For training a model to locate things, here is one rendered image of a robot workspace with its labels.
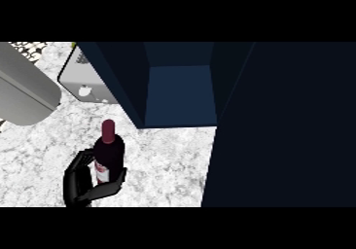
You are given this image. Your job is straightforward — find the grey rounded appliance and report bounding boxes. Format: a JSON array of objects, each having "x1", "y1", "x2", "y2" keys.
[{"x1": 0, "y1": 41, "x2": 64, "y2": 126}]

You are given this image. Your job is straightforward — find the dark blue cabinet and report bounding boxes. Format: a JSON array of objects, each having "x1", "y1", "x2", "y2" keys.
[{"x1": 75, "y1": 41, "x2": 257, "y2": 129}]

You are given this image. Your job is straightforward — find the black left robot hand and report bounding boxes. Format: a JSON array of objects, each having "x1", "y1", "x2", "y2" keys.
[{"x1": 62, "y1": 148, "x2": 129, "y2": 208}]

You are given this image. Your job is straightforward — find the dark red wine bottle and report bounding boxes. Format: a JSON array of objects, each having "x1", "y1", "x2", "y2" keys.
[{"x1": 92, "y1": 119, "x2": 127, "y2": 185}]

